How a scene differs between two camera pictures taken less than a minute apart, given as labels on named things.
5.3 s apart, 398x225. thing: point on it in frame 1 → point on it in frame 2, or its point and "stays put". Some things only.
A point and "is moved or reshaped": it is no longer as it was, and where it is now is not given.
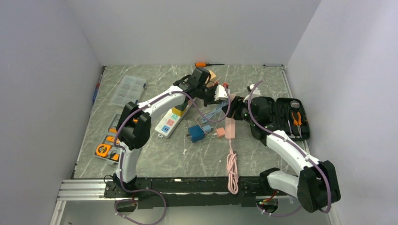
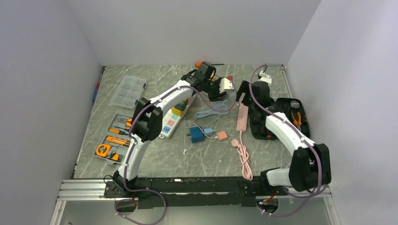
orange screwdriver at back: (204, 64) stays put
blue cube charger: (196, 133) stays put
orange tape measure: (103, 149) stays put
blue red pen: (96, 90) stays put
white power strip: (170, 122) stays put
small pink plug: (220, 132) is moved or reshaped
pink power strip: (230, 128) is moved or reshaped
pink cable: (232, 168) → (246, 171)
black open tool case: (290, 115) stays put
